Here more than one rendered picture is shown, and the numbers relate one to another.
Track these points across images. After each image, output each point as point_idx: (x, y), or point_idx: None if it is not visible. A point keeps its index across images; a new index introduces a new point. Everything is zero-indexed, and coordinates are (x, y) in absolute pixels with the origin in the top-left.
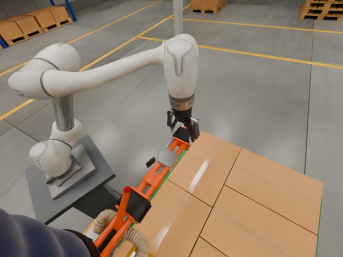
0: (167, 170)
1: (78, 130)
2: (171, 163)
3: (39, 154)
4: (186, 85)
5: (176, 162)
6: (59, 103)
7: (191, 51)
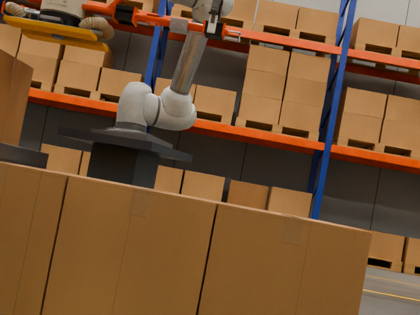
0: (168, 19)
1: (182, 105)
2: (175, 17)
3: (134, 82)
4: None
5: (182, 29)
6: (187, 39)
7: None
